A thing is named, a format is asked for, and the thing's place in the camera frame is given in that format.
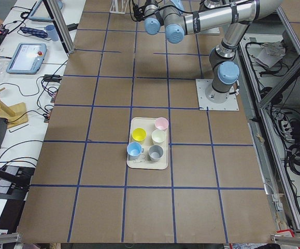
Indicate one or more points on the aluminium frame post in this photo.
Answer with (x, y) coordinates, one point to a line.
(60, 25)

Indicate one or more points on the yellow ikea cup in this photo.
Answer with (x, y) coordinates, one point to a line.
(139, 135)

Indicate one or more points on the white wire cup rack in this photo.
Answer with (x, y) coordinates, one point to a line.
(119, 6)

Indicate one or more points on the light blue ikea cup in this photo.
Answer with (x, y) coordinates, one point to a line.
(134, 151)

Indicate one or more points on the teach pendant tablet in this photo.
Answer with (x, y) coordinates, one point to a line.
(27, 58)

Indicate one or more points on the wooden stand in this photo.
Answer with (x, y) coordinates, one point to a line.
(15, 114)

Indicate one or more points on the cream plastic tray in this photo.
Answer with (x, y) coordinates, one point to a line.
(144, 162)

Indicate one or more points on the pale green ikea cup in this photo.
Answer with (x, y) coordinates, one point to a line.
(158, 137)

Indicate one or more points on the blue cup on desk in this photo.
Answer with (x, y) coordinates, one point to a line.
(52, 33)

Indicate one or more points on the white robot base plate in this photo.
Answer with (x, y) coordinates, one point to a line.
(209, 99)

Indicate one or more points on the pink ikea cup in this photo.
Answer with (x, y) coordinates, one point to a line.
(161, 123)

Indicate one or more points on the grey-blue ikea cup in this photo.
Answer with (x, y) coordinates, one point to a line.
(156, 153)

